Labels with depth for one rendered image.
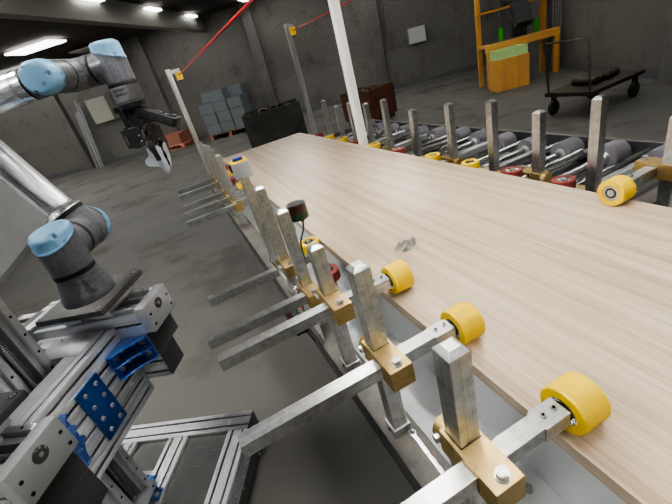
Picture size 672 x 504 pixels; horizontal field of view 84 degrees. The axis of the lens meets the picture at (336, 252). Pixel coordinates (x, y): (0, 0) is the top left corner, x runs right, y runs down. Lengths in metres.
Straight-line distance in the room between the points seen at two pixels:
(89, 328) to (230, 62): 12.60
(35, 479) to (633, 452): 1.03
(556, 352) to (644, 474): 0.24
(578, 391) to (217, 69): 13.50
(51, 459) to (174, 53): 13.62
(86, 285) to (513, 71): 8.34
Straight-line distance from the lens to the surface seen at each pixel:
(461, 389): 0.54
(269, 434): 0.74
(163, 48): 14.37
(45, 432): 1.02
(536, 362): 0.84
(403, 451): 0.96
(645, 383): 0.84
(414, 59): 13.14
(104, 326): 1.35
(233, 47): 13.58
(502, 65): 8.75
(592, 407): 0.70
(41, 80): 1.15
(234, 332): 1.19
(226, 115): 12.69
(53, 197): 1.43
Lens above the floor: 1.50
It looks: 27 degrees down
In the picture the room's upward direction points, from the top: 16 degrees counter-clockwise
